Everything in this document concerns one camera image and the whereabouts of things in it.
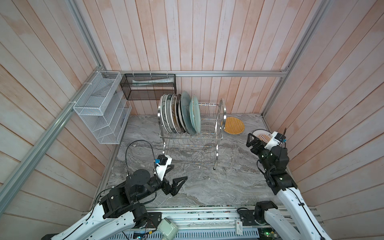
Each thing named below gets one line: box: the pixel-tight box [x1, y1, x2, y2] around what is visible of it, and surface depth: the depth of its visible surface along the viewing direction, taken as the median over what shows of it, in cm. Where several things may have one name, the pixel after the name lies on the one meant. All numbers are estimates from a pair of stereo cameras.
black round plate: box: [175, 93, 184, 133], surface depth 68 cm
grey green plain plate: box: [180, 91, 197, 136], surface depth 70 cm
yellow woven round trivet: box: [224, 116, 245, 135], surface depth 116 cm
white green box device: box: [157, 217, 179, 240], surface depth 68 cm
